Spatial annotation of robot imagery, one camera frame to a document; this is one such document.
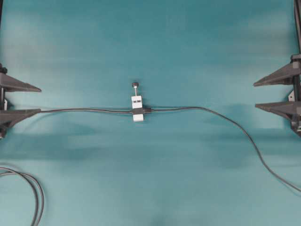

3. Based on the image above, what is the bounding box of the black frame post right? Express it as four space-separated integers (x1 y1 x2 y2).
294 0 301 53

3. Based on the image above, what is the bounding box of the black female connector cable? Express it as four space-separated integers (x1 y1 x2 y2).
39 107 148 115

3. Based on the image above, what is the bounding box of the black frame post left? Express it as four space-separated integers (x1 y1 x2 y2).
0 0 3 50

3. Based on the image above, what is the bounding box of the white clamp connector holder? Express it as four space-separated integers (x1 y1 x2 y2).
131 82 144 122

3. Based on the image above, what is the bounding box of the grey looped cable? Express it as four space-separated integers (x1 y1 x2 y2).
0 166 45 226
0 171 42 226

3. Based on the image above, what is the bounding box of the black USB plug cable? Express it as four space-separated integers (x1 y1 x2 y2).
143 107 301 192

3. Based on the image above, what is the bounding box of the black frame post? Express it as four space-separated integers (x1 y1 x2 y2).
0 0 3 50
294 0 301 53

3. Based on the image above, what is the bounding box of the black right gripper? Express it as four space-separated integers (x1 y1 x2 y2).
253 54 301 136

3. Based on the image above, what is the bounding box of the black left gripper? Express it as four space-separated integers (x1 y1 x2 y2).
0 64 41 139

